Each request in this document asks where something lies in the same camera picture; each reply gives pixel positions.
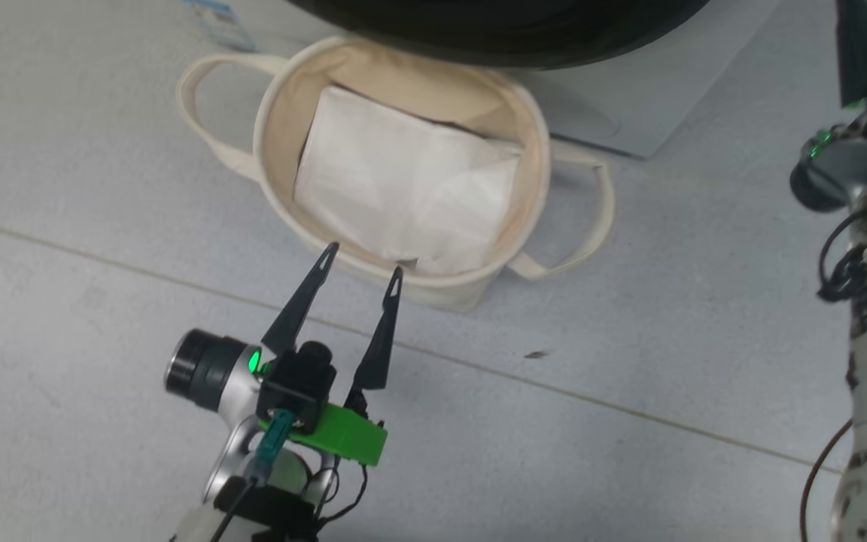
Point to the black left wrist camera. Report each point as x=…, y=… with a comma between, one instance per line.
x=302, y=380

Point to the cream canvas laundry basket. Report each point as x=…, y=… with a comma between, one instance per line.
x=403, y=75

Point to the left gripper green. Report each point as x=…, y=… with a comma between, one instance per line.
x=351, y=436

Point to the white washing machine body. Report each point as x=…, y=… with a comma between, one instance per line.
x=667, y=90

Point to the white cloth basket liner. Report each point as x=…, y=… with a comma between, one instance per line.
x=388, y=173

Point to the blue energy label sticker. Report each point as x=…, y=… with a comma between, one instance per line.
x=219, y=19

